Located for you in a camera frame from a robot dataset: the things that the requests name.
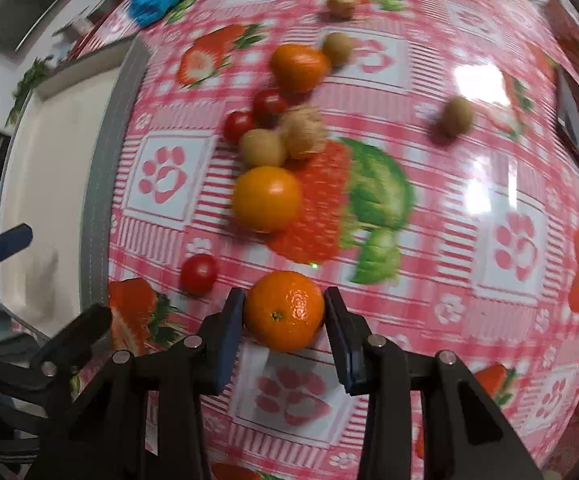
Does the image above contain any mandarin orange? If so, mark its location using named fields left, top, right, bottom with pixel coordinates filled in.
left=242, top=271, right=324, bottom=352
left=268, top=44, right=332, bottom=94

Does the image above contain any yellow-orange round orange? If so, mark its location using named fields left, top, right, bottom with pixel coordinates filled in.
left=232, top=166, right=303, bottom=234

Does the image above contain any tan longan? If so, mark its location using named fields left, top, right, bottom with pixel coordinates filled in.
left=321, top=32, right=353, bottom=67
left=238, top=129, right=287, bottom=167
left=441, top=96, right=475, bottom=138

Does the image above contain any cherry tomato pair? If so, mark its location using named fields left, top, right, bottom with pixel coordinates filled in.
left=222, top=110, right=256, bottom=146
left=251, top=89, right=288, bottom=128

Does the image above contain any cracked walnut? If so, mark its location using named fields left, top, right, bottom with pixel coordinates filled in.
left=326, top=0, right=360, bottom=20

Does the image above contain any white shallow tray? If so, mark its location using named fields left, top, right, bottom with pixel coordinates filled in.
left=0, top=37, right=150, bottom=338

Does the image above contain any green potted plant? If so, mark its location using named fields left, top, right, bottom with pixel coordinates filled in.
left=5, top=55, right=53, bottom=127

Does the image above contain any pink strawberry tablecloth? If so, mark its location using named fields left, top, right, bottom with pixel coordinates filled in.
left=68, top=0, right=579, bottom=480

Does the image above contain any black smartphone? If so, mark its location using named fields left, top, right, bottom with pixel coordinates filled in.
left=555, top=64, right=579, bottom=168

